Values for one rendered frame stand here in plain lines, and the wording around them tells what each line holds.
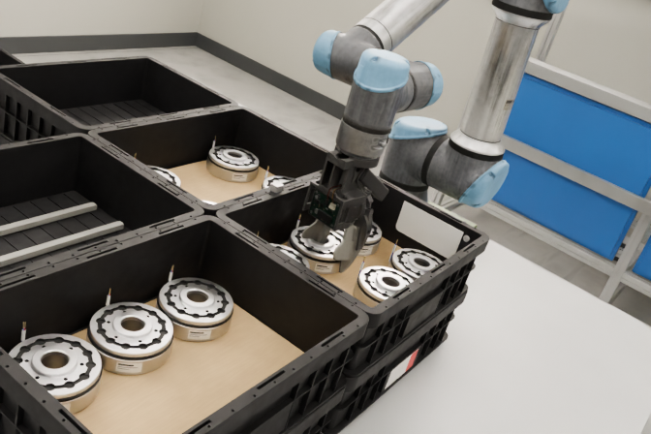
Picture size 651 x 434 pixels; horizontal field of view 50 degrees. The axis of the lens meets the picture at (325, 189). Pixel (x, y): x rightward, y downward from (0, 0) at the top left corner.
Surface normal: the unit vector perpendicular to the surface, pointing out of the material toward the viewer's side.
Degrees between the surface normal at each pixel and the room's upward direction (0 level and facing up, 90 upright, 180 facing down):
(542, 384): 0
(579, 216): 90
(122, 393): 0
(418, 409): 0
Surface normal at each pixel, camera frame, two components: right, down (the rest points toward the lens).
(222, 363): 0.25, -0.87
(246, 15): -0.59, 0.19
